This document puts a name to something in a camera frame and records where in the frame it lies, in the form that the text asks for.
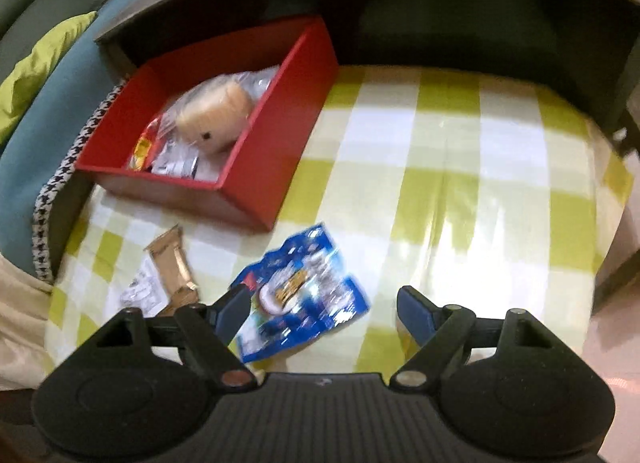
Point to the small silver printed packet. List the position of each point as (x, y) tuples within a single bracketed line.
[(142, 289)]

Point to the lime green pillow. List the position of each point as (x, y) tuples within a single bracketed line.
[(40, 64)]

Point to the clear bread packet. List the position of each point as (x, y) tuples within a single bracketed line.
[(215, 114)]

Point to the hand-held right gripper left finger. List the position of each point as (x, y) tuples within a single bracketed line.
[(232, 312)]

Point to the small red yellow snack packet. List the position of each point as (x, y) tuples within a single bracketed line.
[(145, 149)]

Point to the cream blanket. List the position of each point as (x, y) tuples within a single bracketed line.
[(25, 324)]

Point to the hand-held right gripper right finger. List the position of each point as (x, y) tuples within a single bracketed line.
[(415, 314)]

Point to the green sofa with cushions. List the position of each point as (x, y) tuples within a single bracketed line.
[(50, 119)]

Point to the blue snack packet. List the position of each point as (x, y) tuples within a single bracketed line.
[(310, 284)]

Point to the dark coffee table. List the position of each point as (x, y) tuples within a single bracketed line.
[(450, 18)]

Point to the red cardboard box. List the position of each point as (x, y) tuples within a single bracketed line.
[(280, 143)]

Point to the green checked tablecloth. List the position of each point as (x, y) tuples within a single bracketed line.
[(450, 193)]

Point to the gold snack packet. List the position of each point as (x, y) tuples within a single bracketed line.
[(172, 263)]

